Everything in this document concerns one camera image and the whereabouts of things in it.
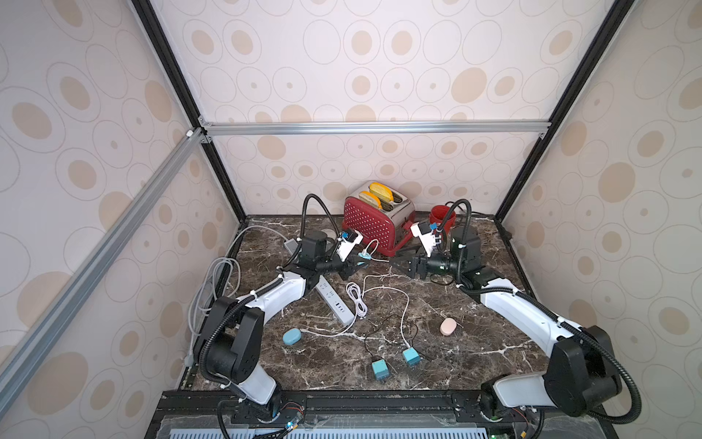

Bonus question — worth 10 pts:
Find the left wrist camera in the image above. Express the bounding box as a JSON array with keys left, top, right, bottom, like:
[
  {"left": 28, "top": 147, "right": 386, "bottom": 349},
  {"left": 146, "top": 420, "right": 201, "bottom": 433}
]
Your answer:
[{"left": 336, "top": 230, "right": 364, "bottom": 263}]

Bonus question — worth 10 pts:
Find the white power strip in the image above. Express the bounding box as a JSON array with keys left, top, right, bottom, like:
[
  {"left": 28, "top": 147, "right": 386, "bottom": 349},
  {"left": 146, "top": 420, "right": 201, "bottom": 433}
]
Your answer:
[{"left": 281, "top": 239, "right": 353, "bottom": 325}]

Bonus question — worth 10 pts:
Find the red plastic cup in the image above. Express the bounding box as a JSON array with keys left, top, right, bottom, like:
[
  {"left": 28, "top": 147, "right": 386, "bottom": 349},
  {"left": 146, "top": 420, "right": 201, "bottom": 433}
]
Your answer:
[{"left": 430, "top": 205, "right": 457, "bottom": 233}]

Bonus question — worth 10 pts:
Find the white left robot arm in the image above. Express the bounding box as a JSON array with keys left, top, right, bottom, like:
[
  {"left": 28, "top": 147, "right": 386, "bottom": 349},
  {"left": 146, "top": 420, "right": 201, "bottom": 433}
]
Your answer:
[{"left": 195, "top": 230, "right": 367, "bottom": 406}]

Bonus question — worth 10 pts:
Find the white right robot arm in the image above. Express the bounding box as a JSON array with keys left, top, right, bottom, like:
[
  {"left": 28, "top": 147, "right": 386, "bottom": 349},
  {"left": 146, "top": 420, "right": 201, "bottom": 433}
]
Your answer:
[{"left": 406, "top": 221, "right": 643, "bottom": 424}]

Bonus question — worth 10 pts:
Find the red polka dot toaster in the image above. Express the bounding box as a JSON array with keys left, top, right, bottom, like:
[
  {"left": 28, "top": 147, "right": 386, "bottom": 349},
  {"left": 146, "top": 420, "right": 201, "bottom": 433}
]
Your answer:
[{"left": 343, "top": 181, "right": 416, "bottom": 257}]

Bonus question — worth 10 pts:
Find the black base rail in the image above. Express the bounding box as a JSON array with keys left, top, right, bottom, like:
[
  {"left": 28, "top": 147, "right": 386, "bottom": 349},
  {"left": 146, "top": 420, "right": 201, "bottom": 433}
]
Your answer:
[{"left": 146, "top": 390, "right": 616, "bottom": 438}]

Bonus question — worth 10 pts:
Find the yellow toast slice back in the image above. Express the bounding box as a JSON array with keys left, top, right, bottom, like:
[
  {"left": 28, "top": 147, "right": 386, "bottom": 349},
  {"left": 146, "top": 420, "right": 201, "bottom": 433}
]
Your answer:
[{"left": 369, "top": 182, "right": 394, "bottom": 203}]

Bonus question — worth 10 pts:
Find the toaster black power cord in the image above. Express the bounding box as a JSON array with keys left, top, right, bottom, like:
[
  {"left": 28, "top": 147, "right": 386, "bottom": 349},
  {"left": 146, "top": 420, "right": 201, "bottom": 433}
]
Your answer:
[{"left": 454, "top": 200, "right": 495, "bottom": 221}]

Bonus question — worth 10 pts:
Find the yellow toast slice front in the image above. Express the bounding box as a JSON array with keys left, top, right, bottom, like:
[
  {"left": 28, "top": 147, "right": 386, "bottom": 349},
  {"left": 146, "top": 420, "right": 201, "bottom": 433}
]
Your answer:
[{"left": 358, "top": 191, "right": 383, "bottom": 210}]

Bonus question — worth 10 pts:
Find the teal charger with white cable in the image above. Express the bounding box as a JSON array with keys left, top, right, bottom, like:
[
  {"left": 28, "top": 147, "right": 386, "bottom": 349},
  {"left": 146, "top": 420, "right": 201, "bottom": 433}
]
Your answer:
[{"left": 298, "top": 282, "right": 422, "bottom": 368}]

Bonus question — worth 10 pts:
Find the blue earbud case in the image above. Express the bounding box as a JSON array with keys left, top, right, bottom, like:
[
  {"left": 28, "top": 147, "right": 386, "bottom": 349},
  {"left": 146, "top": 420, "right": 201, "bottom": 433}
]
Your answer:
[{"left": 283, "top": 329, "right": 302, "bottom": 346}]

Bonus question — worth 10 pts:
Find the yellow toast slice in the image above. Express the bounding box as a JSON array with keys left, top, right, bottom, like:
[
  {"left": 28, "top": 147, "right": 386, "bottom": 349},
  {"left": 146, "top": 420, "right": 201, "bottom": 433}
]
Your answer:
[
  {"left": 369, "top": 182, "right": 394, "bottom": 203},
  {"left": 358, "top": 191, "right": 383, "bottom": 210}
]

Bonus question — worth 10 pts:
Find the pink earbud case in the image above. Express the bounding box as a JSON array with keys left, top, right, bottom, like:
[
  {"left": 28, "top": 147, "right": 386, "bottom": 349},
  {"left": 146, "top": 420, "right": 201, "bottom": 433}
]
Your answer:
[{"left": 440, "top": 318, "right": 457, "bottom": 337}]

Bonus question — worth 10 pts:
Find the grey power strip cord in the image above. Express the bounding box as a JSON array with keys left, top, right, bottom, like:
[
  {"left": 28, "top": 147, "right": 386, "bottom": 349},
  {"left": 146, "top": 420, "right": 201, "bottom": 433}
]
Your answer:
[{"left": 187, "top": 221, "right": 292, "bottom": 363}]

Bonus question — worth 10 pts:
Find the teal charger with black cable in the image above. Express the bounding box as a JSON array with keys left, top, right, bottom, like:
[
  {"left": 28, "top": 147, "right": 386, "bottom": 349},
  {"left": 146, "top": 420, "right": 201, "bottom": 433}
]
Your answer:
[{"left": 364, "top": 314, "right": 420, "bottom": 382}]

